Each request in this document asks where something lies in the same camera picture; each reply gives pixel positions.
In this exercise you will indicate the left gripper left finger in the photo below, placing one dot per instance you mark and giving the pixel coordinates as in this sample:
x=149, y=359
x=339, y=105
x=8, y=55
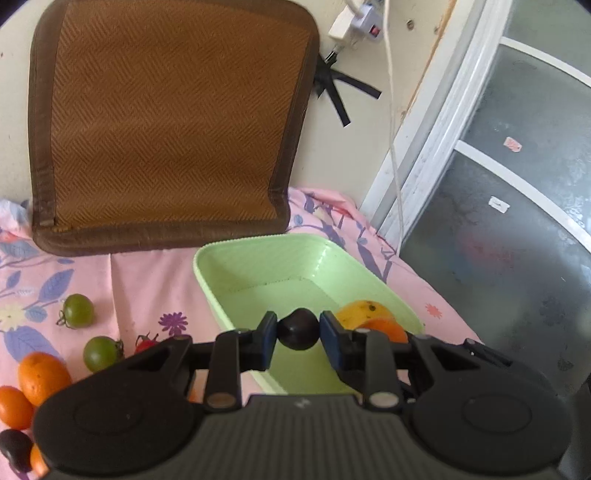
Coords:
x=231, y=354

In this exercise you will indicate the large yellow grapefruit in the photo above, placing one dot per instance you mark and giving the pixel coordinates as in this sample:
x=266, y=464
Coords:
x=357, y=313

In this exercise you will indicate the dark purple plum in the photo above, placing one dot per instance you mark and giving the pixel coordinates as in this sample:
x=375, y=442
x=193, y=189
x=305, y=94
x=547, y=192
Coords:
x=298, y=331

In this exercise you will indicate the light green plastic basket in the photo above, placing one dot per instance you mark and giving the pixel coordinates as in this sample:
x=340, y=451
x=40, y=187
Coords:
x=245, y=278

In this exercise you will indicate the glass sliding door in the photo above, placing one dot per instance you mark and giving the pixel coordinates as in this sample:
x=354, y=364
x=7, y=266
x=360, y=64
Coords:
x=495, y=209

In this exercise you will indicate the small orange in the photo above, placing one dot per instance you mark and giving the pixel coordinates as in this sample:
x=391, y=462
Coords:
x=37, y=462
x=16, y=411
x=41, y=375

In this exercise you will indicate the green tomato with stem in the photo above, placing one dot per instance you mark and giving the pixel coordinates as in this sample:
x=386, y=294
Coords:
x=102, y=352

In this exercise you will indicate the pink deer print tablecloth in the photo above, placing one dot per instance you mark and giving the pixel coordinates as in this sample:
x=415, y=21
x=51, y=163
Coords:
x=148, y=292

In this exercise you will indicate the white power strip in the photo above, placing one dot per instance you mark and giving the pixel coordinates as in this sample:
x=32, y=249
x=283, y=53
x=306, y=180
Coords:
x=358, y=20

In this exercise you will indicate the red cherry tomato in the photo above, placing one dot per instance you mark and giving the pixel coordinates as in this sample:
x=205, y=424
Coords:
x=144, y=342

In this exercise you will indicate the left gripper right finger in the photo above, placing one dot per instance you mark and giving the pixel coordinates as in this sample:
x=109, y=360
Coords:
x=368, y=362

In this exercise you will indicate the brown woven seat cushion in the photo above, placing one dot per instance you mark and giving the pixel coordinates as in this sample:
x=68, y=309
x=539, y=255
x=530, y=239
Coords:
x=165, y=124

